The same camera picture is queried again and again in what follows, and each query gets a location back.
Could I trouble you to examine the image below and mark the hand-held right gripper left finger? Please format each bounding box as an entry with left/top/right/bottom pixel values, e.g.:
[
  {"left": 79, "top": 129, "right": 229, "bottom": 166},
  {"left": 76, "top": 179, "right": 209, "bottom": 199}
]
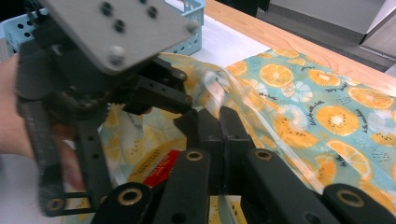
[{"left": 173, "top": 107, "right": 225, "bottom": 194}]

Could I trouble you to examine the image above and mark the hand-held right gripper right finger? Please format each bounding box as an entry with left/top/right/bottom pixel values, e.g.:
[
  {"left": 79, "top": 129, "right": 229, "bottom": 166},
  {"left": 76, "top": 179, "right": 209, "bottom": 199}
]
[{"left": 219, "top": 105, "right": 257, "bottom": 194}]

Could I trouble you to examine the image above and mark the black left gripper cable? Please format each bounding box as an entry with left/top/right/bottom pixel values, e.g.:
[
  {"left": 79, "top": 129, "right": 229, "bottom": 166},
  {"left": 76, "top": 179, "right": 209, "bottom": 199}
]
[{"left": 23, "top": 0, "right": 45, "bottom": 22}]

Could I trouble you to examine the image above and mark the light blue perforated plastic basket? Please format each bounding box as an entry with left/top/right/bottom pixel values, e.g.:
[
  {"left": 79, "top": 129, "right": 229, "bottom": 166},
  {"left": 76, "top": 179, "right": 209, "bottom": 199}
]
[{"left": 0, "top": 0, "right": 206, "bottom": 57}]

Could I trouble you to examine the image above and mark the yellow patterned cloth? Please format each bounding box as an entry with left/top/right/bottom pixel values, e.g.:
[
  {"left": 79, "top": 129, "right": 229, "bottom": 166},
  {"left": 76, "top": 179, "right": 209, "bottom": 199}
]
[{"left": 62, "top": 48, "right": 396, "bottom": 224}]

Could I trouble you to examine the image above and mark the white table mat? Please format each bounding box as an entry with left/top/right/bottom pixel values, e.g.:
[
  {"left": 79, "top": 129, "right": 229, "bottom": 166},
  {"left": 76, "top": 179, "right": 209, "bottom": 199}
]
[{"left": 0, "top": 13, "right": 272, "bottom": 224}]

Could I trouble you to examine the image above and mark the grey cabinet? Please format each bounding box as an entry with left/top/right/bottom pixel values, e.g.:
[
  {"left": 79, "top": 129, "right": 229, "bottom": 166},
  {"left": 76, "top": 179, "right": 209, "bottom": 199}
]
[{"left": 269, "top": 0, "right": 396, "bottom": 73}]

